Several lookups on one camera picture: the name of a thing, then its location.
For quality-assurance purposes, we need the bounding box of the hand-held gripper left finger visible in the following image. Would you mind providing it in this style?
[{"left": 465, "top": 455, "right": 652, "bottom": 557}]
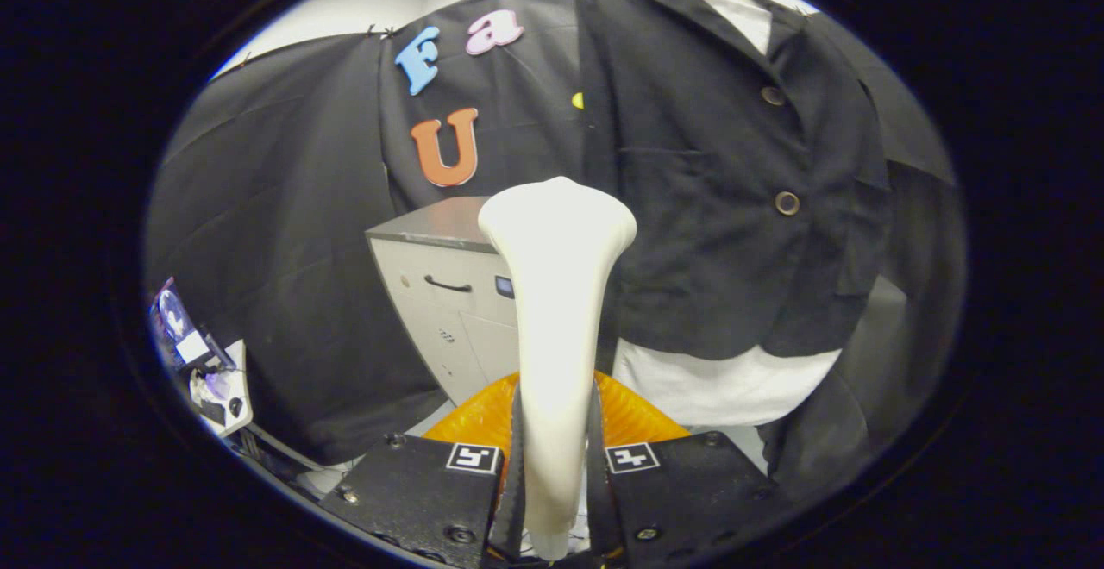
[{"left": 317, "top": 371, "right": 527, "bottom": 568}]

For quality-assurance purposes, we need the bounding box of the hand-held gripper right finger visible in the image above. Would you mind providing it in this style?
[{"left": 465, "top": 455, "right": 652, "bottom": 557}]
[{"left": 586, "top": 371, "right": 781, "bottom": 568}]

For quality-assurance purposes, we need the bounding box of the white garment steamer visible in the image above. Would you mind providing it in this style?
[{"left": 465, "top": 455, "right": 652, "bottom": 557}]
[{"left": 477, "top": 177, "right": 639, "bottom": 563}]

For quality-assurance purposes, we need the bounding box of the black suit jacket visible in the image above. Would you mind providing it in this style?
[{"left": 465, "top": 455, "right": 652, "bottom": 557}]
[{"left": 574, "top": 0, "right": 894, "bottom": 361}]

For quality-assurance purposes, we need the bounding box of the white mannequin torso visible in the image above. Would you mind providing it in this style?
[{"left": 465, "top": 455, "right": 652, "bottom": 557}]
[{"left": 611, "top": 0, "right": 844, "bottom": 428}]

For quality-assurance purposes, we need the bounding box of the grey metal cabinet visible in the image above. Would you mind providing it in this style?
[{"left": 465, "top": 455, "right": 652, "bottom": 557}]
[{"left": 365, "top": 197, "right": 523, "bottom": 406}]

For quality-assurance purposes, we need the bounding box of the white device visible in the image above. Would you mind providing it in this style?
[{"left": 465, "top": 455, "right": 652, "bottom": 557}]
[{"left": 188, "top": 341, "right": 255, "bottom": 439}]

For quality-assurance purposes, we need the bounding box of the black backdrop cloth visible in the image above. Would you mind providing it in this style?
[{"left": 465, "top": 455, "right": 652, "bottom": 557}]
[{"left": 145, "top": 0, "right": 958, "bottom": 501}]

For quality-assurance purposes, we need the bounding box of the dark shiny device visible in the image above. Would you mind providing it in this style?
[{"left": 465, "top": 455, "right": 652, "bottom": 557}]
[{"left": 152, "top": 278, "right": 235, "bottom": 373}]

